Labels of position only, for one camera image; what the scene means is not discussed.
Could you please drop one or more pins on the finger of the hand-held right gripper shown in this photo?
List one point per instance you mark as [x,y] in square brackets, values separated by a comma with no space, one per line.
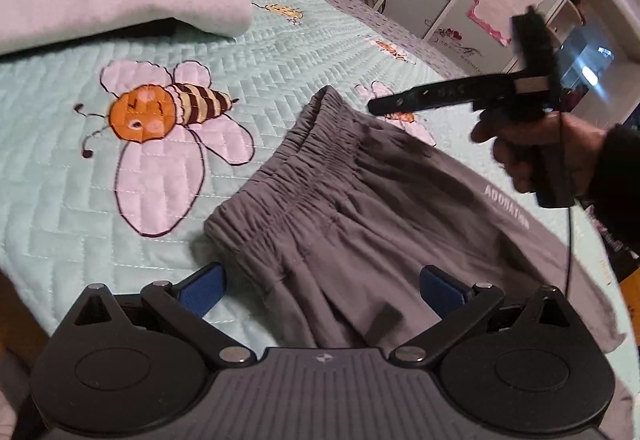
[440,95]

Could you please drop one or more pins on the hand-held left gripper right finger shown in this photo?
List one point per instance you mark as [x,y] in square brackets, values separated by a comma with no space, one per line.
[440,291]

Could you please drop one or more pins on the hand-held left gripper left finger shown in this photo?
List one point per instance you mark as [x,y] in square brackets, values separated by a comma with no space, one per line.
[205,289]

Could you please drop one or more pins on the grey pants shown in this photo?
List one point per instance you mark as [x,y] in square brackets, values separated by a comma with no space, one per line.
[350,220]

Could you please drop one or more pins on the person's right forearm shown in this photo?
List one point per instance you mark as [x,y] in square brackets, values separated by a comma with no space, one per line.
[620,180]

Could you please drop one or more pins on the person's right hand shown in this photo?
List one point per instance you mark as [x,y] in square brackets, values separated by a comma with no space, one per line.
[585,150]

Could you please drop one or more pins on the white corner shelf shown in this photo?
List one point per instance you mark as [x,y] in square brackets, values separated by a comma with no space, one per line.
[565,15]

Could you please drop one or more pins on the pink bordered poster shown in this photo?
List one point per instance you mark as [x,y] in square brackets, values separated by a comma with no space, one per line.
[505,3]

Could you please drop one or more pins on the mint quilted bedspread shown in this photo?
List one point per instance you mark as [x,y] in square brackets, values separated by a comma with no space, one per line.
[400,25]

